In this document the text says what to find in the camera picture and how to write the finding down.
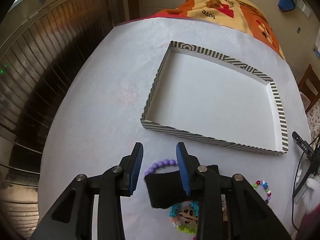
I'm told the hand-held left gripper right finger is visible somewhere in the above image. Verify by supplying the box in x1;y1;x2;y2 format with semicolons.
176;142;292;240

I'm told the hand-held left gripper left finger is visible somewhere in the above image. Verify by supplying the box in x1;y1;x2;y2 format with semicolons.
30;142;144;240

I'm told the purple bead bracelet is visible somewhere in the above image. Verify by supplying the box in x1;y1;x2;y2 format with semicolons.
144;158;179;178

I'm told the black fabric headband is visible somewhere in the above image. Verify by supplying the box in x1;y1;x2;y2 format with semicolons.
143;164;220;209

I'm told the teal multicolour loom band bracelet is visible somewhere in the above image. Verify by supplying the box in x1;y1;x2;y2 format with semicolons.
169;200;200;235

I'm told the leopard print bow scrunchie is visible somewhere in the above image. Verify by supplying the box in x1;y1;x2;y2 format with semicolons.
179;204;199;227

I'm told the multicolour pony bead bracelet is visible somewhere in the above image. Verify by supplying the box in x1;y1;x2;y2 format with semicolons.
252;179;272;203

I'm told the black white striped shallow box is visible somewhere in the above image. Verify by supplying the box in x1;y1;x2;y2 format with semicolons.
140;40;289;157

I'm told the person's right hand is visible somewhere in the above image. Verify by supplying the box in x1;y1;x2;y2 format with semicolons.
307;177;320;214

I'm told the floral fabric cushion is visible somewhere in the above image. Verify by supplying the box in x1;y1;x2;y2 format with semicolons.
300;92;320;140

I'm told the wooden chair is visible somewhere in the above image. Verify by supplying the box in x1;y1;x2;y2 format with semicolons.
299;64;320;113

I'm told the orange printed blanket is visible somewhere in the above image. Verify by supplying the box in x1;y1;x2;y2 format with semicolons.
117;0;287;60

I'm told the black cable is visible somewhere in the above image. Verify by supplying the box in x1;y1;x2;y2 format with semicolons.
291;135;320;233

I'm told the wall poster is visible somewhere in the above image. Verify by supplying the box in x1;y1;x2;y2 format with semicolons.
312;34;320;58

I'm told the white wall switch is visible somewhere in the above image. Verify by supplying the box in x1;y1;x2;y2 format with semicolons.
297;0;312;18

